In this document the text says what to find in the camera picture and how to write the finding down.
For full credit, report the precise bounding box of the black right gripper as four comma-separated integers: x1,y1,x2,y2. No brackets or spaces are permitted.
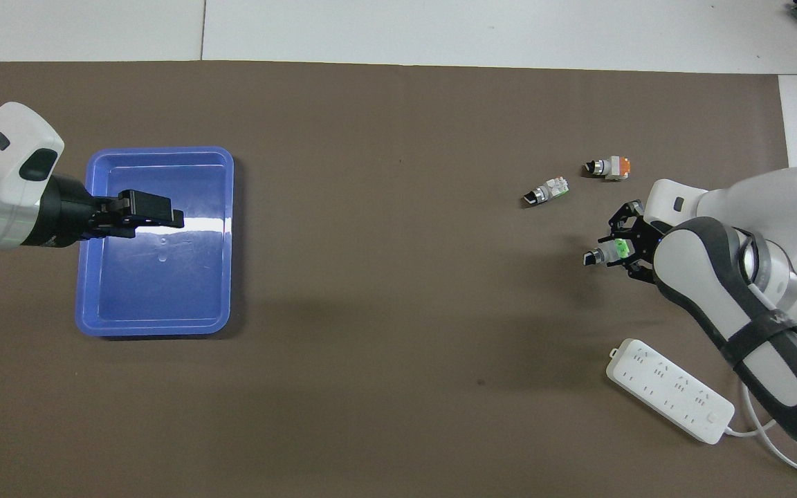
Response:
607,200,670,282

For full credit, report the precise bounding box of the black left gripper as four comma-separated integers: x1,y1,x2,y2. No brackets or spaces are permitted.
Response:
37,173,186,248

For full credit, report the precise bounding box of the selector switch with green block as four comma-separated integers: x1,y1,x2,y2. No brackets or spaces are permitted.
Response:
583,239,632,268

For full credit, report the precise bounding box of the blue plastic tray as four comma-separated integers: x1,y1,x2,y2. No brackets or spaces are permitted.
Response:
75,146,235,338

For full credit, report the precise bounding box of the white power strip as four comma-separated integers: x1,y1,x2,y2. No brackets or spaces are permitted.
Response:
605,338,735,445

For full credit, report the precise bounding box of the brown table mat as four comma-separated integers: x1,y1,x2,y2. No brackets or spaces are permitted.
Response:
0,61,797,498

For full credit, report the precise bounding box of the selector switch with orange block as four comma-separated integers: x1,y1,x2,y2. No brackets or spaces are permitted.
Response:
583,156,632,183

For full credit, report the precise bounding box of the selector switch with white block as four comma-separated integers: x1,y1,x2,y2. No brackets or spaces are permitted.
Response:
522,177,571,207

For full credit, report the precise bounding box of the white power cord with plug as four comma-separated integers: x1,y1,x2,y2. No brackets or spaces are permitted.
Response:
724,380,797,479

